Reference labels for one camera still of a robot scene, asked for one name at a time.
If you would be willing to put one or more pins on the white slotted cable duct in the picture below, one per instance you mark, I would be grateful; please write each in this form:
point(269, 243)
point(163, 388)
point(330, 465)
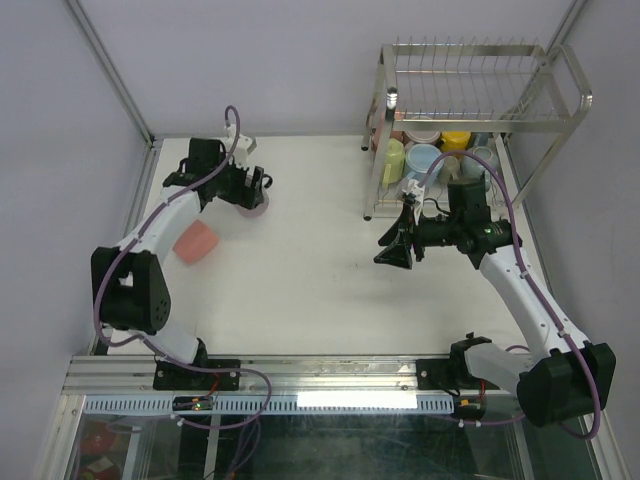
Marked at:
point(332, 402)

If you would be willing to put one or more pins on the light blue mug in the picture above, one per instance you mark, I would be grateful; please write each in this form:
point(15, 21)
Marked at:
point(418, 159)

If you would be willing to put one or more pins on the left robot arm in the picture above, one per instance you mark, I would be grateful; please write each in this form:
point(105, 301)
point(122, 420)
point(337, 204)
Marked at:
point(131, 300)

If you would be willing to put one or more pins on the dark green glazed mug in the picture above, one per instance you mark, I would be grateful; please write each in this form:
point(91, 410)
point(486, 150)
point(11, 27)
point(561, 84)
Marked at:
point(473, 165)

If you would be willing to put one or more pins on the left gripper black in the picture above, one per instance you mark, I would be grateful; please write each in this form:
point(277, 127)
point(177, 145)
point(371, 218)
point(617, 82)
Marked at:
point(246, 196)

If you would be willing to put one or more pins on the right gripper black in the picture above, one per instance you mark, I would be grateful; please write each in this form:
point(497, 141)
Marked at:
point(397, 253)

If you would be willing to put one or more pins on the steel dish rack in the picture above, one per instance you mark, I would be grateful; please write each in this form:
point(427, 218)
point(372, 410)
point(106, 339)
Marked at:
point(501, 88)

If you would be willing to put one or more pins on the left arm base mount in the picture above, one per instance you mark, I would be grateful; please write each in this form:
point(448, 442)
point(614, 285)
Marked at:
point(200, 372)

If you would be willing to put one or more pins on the yellow mug black handle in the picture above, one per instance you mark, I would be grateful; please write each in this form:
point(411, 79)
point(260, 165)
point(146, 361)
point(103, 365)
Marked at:
point(455, 141)

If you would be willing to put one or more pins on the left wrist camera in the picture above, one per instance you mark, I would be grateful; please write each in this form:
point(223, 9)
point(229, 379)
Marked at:
point(245, 145)

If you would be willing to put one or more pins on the pale yellow mug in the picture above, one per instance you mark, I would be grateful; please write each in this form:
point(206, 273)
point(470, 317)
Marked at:
point(394, 163)

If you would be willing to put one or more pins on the small taupe mug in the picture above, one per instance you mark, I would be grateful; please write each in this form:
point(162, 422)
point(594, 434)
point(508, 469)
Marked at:
point(450, 170)

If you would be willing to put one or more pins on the aluminium mounting rail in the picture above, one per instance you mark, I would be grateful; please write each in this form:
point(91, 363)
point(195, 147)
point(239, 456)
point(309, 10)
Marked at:
point(131, 374)

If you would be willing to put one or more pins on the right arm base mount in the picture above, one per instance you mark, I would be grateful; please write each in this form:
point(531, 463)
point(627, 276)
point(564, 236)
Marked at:
point(450, 373)

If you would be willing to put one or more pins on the mauve upside-down mug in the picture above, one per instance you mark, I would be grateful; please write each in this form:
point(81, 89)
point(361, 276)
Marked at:
point(257, 211)

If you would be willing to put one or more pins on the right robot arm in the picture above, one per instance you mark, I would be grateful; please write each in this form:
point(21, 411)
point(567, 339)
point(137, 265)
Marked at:
point(566, 375)

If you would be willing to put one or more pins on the slate blue small mug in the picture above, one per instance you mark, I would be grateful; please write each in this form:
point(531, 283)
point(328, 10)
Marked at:
point(479, 139)

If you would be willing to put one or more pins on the lilac ribbed mug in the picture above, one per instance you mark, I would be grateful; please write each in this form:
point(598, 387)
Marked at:
point(421, 137)

